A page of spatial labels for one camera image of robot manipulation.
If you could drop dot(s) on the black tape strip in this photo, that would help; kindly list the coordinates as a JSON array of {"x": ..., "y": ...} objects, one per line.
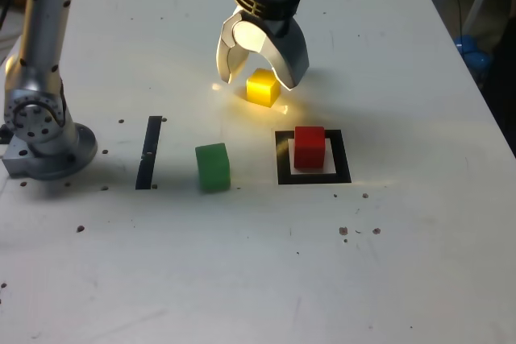
[{"x": 146, "y": 158}]

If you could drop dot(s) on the red cube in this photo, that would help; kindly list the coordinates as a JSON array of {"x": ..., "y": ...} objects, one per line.
[{"x": 308, "y": 150}]

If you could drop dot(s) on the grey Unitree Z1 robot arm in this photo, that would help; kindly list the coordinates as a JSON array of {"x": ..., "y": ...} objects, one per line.
[{"x": 44, "y": 38}]

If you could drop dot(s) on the green cube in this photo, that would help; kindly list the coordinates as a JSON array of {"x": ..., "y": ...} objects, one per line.
[{"x": 213, "y": 168}]

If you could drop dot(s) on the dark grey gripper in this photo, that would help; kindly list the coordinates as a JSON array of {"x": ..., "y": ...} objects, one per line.
[{"x": 278, "y": 26}]

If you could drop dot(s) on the yellow cube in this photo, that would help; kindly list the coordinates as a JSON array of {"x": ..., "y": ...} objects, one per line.
[{"x": 260, "y": 90}]

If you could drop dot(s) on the blue round object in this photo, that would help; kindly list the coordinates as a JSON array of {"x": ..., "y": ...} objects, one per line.
[{"x": 471, "y": 56}]

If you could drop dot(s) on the black tape square outline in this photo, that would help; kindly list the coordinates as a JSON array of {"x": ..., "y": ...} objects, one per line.
[{"x": 282, "y": 158}]

